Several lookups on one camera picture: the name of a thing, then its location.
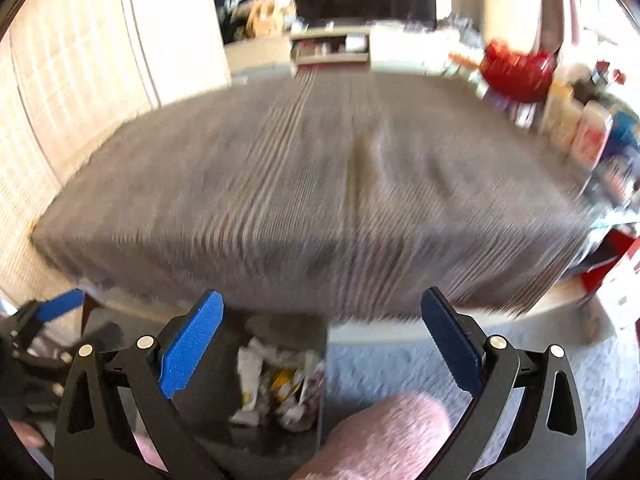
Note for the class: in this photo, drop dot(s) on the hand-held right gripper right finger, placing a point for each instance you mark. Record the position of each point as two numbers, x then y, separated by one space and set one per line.
452 345

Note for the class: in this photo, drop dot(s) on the white bottle yellow cap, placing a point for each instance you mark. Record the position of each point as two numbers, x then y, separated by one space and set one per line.
557 107

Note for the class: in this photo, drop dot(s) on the white paper piece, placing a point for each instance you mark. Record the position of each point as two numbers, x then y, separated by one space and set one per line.
252 367

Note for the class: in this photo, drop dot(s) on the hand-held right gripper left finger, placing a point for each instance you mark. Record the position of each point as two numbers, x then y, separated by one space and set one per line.
192 345

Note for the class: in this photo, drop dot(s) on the red white cardboard box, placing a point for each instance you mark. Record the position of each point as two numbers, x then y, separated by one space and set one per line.
620 280

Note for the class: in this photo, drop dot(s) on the red openwork plastic basket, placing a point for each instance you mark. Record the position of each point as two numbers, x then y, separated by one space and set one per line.
520 72

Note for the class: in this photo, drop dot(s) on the yellow plush bag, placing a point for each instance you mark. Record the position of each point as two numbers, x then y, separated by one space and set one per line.
265 17

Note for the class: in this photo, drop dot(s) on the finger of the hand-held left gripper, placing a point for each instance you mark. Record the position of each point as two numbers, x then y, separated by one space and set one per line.
60 305

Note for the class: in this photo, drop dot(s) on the pink curtain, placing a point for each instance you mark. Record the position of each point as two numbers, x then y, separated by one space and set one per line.
562 0

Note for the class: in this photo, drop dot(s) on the beige television cabinet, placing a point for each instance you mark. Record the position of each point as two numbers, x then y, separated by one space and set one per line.
400 50

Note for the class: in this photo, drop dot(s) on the window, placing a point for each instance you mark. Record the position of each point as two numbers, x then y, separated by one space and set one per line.
612 5

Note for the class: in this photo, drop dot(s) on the blue red can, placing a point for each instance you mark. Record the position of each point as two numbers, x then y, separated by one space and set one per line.
625 132

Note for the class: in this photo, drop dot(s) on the orange foam dart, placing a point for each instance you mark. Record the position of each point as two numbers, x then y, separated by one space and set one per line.
465 60

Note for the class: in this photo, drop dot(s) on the pink fuzzy slipper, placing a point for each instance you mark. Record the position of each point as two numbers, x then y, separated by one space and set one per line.
390 435

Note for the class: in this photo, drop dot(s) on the woven panel screen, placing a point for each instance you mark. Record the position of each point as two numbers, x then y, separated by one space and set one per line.
75 85

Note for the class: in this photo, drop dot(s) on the dark trash bin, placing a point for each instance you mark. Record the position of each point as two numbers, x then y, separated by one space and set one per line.
215 410

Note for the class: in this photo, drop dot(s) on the person's left hand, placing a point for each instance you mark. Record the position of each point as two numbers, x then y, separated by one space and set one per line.
27 432

